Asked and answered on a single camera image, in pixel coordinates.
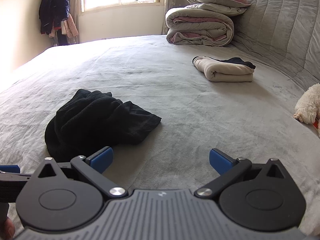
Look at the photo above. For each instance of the pink hanging jacket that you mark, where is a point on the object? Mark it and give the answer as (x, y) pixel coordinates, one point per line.
(71, 27)

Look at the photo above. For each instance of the folded grey pink quilt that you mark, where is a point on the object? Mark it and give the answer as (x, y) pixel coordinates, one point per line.
(200, 27)

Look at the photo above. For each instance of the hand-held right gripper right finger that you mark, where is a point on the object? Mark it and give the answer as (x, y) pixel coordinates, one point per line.
(220, 161)

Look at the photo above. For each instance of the black shirt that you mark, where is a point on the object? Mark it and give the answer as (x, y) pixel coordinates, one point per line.
(95, 122)

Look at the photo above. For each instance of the person's left hand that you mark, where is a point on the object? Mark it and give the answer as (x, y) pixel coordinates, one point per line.
(7, 228)

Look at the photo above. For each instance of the dark blue hanging jacket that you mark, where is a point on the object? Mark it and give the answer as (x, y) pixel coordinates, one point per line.
(53, 2)

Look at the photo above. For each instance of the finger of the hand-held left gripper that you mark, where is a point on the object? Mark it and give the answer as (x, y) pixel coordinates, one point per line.
(11, 168)

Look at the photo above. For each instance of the folded beige navy garment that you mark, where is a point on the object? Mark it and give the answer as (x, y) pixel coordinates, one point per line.
(225, 72)

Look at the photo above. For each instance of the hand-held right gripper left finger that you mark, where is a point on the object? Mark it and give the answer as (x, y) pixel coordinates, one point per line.
(102, 160)

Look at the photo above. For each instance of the white plush toy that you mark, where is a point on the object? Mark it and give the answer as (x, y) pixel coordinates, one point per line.
(308, 105)

